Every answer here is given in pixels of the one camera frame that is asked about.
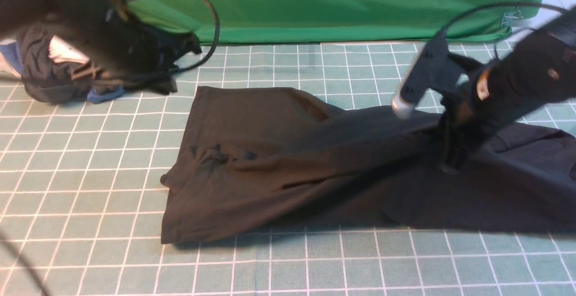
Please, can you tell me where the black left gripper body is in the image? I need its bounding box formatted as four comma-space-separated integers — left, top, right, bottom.
81, 17, 202, 94

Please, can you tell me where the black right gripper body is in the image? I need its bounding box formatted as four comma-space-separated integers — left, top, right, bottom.
439, 61, 531, 174

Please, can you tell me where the dark gray long-sleeve top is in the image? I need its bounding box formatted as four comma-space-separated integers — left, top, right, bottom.
161, 86, 576, 244

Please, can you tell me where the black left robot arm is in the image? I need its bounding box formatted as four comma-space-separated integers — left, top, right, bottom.
1, 0, 202, 95

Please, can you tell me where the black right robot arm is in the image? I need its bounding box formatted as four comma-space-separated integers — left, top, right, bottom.
441, 8, 576, 171

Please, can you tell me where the white crumpled garment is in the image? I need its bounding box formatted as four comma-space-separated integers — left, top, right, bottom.
49, 36, 89, 64

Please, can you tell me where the dark gray crumpled garment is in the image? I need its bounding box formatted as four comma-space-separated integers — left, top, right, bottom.
16, 22, 178, 104

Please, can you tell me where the metal binder clip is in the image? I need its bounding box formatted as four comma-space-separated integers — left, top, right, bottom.
500, 10, 526, 29

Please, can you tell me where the green backdrop cloth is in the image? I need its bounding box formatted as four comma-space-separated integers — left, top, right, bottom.
128, 0, 542, 45

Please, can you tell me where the teal grid table mat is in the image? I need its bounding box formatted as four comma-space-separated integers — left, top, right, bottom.
0, 42, 575, 296

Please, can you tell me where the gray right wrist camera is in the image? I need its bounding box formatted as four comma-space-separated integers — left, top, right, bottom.
391, 30, 482, 119

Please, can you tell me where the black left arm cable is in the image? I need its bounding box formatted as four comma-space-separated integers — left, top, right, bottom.
0, 0, 221, 296

